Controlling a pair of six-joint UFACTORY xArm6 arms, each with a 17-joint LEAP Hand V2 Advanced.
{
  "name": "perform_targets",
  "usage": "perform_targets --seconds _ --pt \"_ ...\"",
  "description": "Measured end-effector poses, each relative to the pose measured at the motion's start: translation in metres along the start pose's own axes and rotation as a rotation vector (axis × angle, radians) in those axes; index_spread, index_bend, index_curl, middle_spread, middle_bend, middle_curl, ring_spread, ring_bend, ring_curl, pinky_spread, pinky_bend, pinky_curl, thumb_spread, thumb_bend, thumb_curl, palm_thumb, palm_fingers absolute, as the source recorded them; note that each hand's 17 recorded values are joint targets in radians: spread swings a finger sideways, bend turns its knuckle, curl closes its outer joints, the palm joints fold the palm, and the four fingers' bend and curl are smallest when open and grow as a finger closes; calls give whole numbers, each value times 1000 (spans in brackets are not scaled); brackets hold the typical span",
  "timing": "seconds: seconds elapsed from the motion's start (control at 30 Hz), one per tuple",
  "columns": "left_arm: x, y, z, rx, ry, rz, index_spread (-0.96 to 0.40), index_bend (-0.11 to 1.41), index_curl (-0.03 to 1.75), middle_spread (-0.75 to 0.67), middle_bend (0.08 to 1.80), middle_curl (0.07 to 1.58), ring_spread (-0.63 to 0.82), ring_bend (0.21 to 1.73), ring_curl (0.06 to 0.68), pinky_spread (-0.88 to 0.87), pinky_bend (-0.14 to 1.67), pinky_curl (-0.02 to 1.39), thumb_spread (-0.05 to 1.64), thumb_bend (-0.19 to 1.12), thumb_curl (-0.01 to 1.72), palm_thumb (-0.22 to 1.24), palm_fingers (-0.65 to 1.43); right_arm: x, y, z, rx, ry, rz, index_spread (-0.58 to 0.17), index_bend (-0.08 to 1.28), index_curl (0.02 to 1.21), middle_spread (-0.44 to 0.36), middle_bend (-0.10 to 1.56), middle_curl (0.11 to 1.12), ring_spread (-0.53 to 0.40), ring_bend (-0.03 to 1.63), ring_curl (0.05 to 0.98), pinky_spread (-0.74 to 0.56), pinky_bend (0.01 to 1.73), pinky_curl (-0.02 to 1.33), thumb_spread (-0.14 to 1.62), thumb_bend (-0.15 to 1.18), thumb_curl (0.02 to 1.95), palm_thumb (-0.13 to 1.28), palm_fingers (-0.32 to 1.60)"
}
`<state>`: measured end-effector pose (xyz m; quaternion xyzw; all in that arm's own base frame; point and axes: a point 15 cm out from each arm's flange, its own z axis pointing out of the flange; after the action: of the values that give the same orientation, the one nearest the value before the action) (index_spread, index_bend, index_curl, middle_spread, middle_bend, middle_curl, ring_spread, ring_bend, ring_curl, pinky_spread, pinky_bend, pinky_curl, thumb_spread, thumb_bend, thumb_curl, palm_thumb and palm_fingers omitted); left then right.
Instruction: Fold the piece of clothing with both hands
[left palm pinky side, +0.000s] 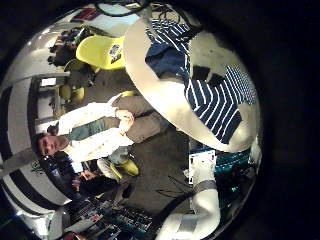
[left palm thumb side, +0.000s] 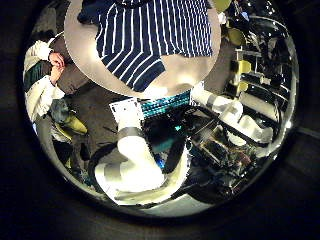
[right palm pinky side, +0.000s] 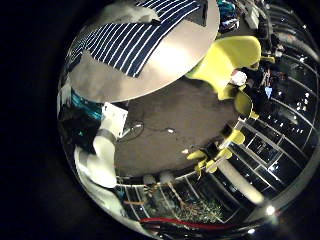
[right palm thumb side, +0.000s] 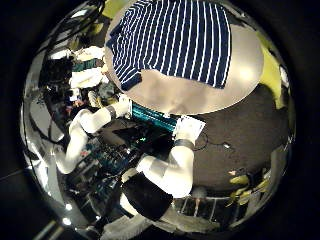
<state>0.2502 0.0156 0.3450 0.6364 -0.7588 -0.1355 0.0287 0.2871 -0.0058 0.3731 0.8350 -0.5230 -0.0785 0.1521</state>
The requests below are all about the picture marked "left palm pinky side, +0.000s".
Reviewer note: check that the navy white striped cloth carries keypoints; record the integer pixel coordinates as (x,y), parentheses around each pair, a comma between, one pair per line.
(213,106)

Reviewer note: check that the person in dark clothing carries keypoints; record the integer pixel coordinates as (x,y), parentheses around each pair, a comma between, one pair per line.
(96,183)

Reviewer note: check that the yellow seat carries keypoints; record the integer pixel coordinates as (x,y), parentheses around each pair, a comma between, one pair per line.
(130,166)

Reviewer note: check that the seated person white jacket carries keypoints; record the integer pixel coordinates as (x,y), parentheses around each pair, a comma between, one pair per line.
(93,140)

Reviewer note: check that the teal lit equipment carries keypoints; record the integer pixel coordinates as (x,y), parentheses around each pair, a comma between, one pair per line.
(230,160)

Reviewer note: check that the small yellow stool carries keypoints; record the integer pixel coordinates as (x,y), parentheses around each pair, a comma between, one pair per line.
(65,92)
(79,95)

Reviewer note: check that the large yellow shell chair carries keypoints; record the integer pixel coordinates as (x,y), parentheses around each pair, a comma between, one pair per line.
(96,51)

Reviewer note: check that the black keyboard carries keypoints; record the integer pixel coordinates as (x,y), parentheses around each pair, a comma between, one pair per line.
(133,218)

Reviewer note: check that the distant person dark clothes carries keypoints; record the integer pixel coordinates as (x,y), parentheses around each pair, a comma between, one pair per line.
(63,55)

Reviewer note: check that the white mounting bracket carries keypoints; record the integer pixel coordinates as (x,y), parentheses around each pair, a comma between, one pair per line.
(201,163)

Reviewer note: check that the red wall picture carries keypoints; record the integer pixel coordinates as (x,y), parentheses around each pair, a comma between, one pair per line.
(86,14)

